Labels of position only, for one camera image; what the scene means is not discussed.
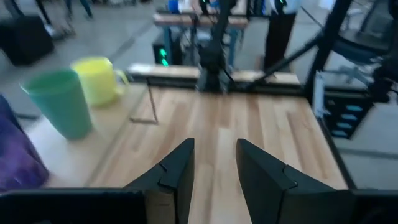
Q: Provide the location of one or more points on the black aluminium rig frame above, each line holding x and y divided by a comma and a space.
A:
326, 46

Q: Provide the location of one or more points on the black tower green lights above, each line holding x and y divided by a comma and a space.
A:
162, 53

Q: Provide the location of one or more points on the blue bin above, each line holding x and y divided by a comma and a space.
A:
174, 5

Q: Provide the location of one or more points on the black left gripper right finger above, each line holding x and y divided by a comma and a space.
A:
261, 180

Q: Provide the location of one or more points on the purple translucent faceted cup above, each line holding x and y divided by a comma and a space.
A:
17, 155

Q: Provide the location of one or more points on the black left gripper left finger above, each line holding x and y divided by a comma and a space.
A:
177, 168

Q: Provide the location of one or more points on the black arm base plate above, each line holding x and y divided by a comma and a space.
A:
214, 85

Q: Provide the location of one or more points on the black box on floor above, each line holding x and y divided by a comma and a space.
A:
26, 40

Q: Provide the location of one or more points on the black office chair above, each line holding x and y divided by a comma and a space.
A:
360, 46

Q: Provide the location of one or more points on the silver aluminium extrusion piece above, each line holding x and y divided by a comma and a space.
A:
318, 93

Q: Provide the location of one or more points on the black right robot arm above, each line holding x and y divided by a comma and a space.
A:
214, 53

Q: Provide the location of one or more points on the wooden workbench blue legs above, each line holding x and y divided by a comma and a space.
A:
186, 20

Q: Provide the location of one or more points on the black box blue lit slots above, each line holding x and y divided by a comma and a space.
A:
346, 115

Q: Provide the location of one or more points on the green plastic cup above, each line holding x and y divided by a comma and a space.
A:
59, 105

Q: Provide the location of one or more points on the wooden shelf black metal legs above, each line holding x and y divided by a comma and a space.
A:
77, 155

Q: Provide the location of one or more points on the person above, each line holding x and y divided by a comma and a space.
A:
280, 34
82, 6

